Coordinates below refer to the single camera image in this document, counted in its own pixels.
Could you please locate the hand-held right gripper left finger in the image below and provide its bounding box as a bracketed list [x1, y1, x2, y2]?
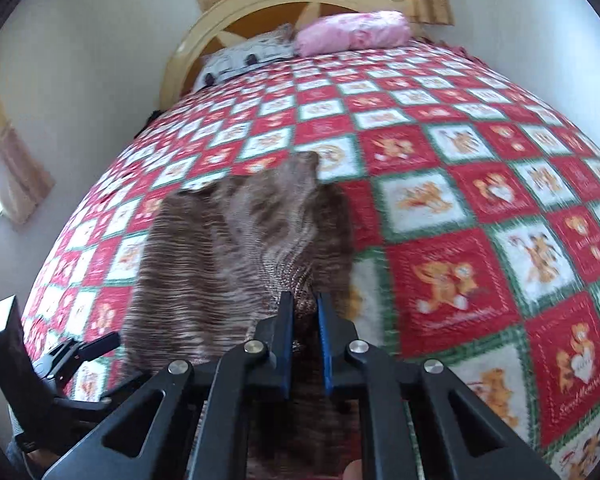
[42, 291, 296, 480]

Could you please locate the brown knit sweater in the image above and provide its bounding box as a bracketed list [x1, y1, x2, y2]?
[122, 151, 363, 480]

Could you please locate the grey patterned pillow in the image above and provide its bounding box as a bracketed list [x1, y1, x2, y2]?
[192, 22, 298, 92]

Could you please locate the red white printed blanket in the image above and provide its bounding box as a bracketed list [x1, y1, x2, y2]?
[22, 40, 600, 480]

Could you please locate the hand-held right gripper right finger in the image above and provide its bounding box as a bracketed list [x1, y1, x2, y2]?
[316, 291, 563, 480]

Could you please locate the cream wooden headboard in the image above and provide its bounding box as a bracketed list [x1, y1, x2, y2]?
[159, 0, 421, 111]

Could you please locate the pink pillow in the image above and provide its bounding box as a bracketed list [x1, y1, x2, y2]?
[295, 10, 412, 58]

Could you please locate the small black object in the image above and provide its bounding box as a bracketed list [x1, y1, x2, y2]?
[132, 109, 165, 138]

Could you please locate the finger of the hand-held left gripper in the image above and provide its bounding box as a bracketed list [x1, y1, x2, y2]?
[32, 331, 122, 381]
[97, 370, 153, 407]

